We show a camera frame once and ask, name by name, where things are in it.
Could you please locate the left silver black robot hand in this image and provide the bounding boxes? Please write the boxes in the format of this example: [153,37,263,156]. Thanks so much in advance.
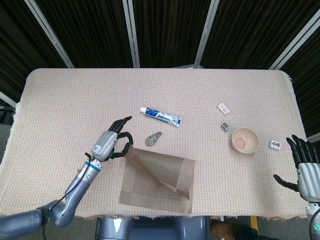
[89,115,135,163]

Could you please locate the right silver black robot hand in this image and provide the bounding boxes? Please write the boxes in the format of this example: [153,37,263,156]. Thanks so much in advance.
[273,134,320,202]

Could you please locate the brown woven placemat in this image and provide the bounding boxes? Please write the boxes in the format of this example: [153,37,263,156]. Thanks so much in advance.
[118,147,196,215]

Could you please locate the light brown bowl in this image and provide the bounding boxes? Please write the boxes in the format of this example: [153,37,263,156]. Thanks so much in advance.
[231,127,260,154]

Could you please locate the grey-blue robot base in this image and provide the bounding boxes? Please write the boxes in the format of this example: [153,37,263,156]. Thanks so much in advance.
[96,215,208,240]

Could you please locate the white mahjong tile red print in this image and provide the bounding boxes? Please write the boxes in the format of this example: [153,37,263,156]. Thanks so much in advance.
[268,139,283,152]

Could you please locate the beige woven tablecloth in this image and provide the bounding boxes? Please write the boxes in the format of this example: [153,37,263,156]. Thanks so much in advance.
[0,67,320,222]

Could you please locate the blue white toothpaste tube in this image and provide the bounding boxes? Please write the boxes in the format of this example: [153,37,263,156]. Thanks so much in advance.
[139,106,182,129]

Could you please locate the dark trouser leg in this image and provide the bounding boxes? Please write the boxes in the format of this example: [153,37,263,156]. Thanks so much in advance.
[234,224,260,240]

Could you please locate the dark brown curtain panel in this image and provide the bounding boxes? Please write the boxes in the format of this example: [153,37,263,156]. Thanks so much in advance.
[132,0,214,69]
[0,0,70,102]
[34,0,134,69]
[280,17,320,137]
[201,0,320,69]

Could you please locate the small white eraser box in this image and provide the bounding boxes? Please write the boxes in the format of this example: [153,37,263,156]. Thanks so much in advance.
[217,102,231,115]

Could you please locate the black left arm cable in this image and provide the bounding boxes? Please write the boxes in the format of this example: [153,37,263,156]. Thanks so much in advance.
[42,152,92,240]

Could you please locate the grey metal frame post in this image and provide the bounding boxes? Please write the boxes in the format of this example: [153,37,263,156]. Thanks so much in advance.
[306,133,320,145]
[0,90,17,108]
[121,0,141,69]
[193,0,221,69]
[24,0,75,69]
[267,9,320,70]

